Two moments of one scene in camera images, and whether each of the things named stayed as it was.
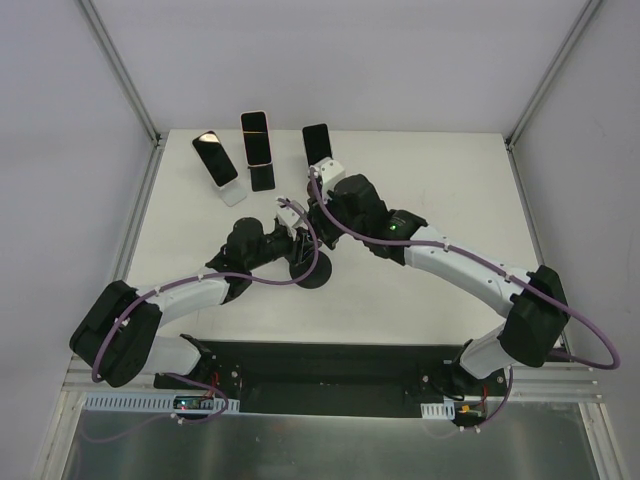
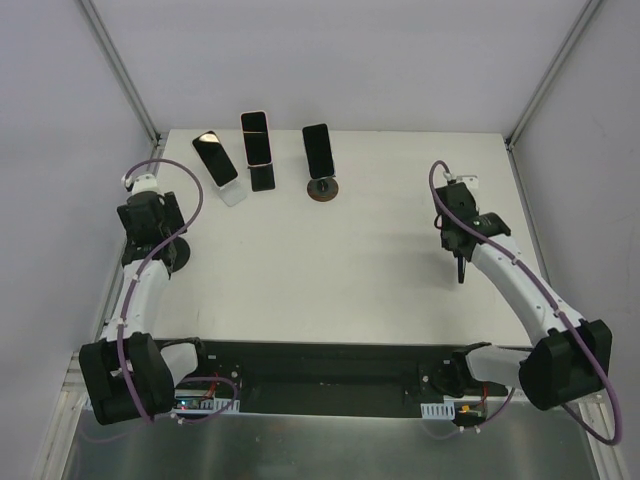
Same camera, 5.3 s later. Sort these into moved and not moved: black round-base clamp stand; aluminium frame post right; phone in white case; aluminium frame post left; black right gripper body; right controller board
Moved: black round-base clamp stand; black right gripper body
Not moved: aluminium frame post right; phone in white case; aluminium frame post left; right controller board
